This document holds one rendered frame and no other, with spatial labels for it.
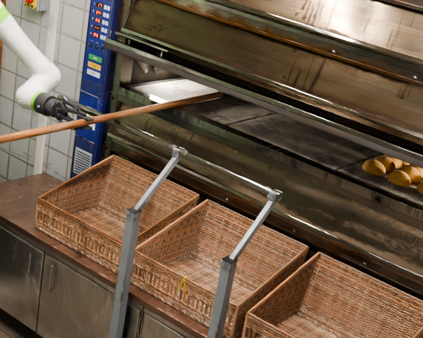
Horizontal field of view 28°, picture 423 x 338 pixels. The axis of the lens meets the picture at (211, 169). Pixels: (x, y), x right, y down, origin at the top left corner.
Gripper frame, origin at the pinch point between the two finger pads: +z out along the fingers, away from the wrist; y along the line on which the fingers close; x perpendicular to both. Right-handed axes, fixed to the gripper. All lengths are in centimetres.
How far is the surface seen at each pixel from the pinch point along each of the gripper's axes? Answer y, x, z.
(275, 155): 3, -53, 60
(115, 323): 75, 7, 37
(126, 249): 41, 6, 37
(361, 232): 19, -52, 106
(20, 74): 17, -56, -104
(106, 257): 56, -5, 17
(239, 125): 1, -65, 32
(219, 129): 2, -54, 29
